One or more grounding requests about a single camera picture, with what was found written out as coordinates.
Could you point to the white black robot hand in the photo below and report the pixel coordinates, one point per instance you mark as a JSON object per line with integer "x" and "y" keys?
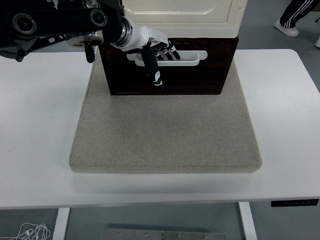
{"x": 140, "y": 37}

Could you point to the dark brown wooden drawer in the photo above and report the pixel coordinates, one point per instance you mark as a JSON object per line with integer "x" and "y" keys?
{"x": 195, "y": 80}

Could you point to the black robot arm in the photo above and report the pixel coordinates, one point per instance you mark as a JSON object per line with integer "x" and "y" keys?
{"x": 57, "y": 22}

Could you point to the grey felt mat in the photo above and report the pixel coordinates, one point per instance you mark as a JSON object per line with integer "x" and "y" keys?
{"x": 165, "y": 135}

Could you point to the person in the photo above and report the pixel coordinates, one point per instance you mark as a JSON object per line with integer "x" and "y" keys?
{"x": 291, "y": 17}

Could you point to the cardboard box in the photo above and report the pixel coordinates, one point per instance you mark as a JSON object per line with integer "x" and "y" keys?
{"x": 317, "y": 5}

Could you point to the white table leg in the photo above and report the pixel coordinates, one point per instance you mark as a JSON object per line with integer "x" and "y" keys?
{"x": 248, "y": 221}
{"x": 60, "y": 223}

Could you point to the black table control panel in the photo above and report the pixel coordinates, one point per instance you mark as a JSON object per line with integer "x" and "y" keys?
{"x": 295, "y": 202}

